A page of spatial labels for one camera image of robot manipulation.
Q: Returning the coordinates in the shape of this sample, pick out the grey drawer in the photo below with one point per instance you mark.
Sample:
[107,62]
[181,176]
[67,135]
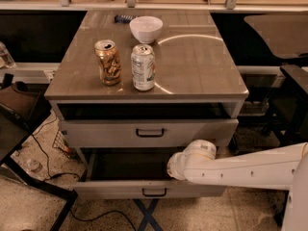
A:
[147,133]
[124,173]

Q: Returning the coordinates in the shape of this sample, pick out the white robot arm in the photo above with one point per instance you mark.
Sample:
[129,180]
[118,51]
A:
[250,170]

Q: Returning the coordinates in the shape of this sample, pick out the grey drawer cabinet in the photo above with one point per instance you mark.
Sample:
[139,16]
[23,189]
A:
[195,75]

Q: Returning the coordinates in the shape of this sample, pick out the white green soda can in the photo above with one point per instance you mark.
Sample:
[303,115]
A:
[143,67]

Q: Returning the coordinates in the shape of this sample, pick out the gold crushed soda can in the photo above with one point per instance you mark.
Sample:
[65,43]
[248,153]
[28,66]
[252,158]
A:
[109,62]

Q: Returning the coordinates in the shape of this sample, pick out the white bowl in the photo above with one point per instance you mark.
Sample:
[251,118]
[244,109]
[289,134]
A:
[146,29]

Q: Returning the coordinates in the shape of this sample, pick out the blue snack wrapper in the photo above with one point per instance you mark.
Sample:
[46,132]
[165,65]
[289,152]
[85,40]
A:
[124,19]

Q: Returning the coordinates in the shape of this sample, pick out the black side table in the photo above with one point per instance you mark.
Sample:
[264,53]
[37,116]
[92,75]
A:
[22,112]

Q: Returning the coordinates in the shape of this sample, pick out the clear plastic water bottle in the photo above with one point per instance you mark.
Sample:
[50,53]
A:
[34,165]

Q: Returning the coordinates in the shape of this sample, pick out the black office chair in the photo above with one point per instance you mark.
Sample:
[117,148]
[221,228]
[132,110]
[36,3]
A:
[286,36]

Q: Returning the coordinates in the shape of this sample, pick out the clear bottle at left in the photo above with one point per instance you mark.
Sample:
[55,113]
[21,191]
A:
[6,60]

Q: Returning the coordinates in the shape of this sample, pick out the wire basket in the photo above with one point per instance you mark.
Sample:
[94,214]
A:
[61,144]

